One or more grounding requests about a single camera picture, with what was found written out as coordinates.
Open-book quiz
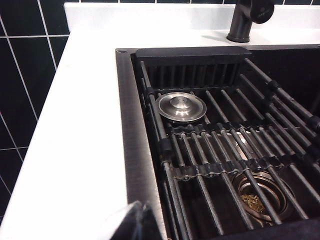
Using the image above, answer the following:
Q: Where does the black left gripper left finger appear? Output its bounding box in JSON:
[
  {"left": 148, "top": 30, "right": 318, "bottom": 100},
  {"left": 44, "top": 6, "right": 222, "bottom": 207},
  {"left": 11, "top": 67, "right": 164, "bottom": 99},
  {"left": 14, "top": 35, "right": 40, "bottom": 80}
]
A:
[{"left": 109, "top": 199, "right": 144, "bottom": 240}]

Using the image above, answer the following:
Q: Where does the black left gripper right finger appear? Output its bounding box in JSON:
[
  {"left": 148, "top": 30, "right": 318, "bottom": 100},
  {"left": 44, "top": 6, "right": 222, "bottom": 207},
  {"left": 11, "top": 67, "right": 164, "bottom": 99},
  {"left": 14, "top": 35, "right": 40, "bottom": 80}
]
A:
[{"left": 142, "top": 201, "right": 168, "bottom": 240}]

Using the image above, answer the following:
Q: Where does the black kitchen sink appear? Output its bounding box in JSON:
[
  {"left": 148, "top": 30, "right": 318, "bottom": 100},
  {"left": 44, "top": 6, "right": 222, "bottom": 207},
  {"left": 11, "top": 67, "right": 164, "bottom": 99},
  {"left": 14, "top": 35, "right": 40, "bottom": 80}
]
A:
[{"left": 114, "top": 44, "right": 320, "bottom": 240}]

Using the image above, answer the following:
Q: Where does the black flat sink board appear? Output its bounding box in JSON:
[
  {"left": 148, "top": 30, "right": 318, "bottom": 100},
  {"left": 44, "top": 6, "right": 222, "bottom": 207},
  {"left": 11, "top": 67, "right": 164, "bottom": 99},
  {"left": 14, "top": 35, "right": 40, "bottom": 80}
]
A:
[{"left": 214, "top": 218, "right": 320, "bottom": 240}]

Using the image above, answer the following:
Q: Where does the black slatted sink caddy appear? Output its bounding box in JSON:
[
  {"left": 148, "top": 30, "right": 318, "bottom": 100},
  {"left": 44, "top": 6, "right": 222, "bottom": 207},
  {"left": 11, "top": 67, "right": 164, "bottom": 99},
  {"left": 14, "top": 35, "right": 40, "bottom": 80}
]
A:
[{"left": 134, "top": 47, "right": 253, "bottom": 90}]

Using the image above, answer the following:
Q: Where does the dark metal faucet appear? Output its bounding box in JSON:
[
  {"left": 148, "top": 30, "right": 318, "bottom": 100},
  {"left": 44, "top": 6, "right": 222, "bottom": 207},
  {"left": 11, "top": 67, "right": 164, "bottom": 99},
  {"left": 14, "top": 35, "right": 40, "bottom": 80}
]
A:
[{"left": 226, "top": 0, "right": 254, "bottom": 43}]

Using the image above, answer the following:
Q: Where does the black roll-up drying rack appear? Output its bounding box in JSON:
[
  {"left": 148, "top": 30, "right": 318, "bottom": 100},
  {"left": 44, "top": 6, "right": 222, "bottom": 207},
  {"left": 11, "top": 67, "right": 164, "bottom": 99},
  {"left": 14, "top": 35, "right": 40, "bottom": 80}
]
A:
[{"left": 138, "top": 57, "right": 320, "bottom": 240}]

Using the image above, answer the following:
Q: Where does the steel drain strainer basket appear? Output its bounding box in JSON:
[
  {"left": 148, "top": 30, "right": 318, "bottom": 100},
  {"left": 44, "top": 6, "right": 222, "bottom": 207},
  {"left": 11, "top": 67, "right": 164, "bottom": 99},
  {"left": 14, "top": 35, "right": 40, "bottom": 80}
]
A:
[{"left": 231, "top": 171, "right": 296, "bottom": 223}]

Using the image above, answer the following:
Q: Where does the steel drain stopper lid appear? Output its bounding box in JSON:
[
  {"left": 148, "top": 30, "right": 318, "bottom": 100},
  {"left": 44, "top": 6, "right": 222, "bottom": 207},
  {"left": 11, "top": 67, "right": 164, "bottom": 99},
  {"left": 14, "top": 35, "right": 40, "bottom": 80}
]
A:
[{"left": 154, "top": 91, "right": 208, "bottom": 124}]

